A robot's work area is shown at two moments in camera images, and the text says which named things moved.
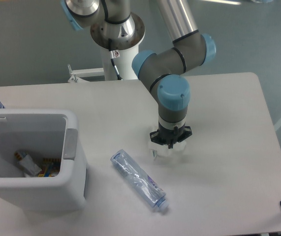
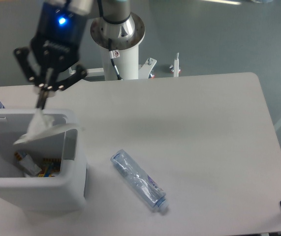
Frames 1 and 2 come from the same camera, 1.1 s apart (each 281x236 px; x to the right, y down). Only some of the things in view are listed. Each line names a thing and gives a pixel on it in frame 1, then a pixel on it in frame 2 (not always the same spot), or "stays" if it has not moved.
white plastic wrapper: [159, 151] -> [41, 126]
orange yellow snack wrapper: [50, 167] stays
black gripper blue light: [171, 136] -> [57, 47]
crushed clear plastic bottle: [139, 179] stays
